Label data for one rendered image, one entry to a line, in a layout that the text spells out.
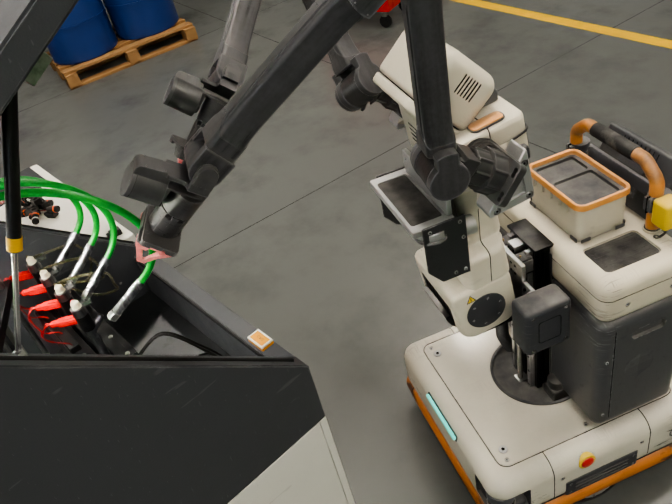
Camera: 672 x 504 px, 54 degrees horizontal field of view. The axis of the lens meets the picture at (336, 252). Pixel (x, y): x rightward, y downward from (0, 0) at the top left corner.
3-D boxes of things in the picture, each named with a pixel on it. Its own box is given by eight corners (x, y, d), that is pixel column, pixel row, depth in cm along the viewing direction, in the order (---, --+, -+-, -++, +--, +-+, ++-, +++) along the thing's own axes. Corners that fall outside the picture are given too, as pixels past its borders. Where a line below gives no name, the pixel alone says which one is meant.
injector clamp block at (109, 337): (163, 396, 144) (137, 350, 134) (124, 426, 139) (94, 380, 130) (97, 330, 166) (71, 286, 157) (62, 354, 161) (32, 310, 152)
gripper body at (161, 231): (137, 246, 109) (155, 221, 104) (146, 202, 115) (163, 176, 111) (173, 259, 112) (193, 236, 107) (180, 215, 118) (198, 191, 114)
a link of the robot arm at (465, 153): (487, 164, 117) (475, 148, 120) (443, 150, 112) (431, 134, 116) (460, 205, 121) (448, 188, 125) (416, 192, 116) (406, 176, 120)
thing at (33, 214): (71, 212, 185) (63, 196, 182) (37, 232, 181) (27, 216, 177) (42, 189, 200) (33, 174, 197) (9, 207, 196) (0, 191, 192)
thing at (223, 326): (313, 406, 138) (296, 356, 128) (298, 420, 136) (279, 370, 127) (168, 292, 179) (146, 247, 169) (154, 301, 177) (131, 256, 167)
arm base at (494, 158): (529, 167, 117) (494, 141, 126) (495, 156, 113) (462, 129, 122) (504, 209, 120) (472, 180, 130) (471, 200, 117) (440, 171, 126)
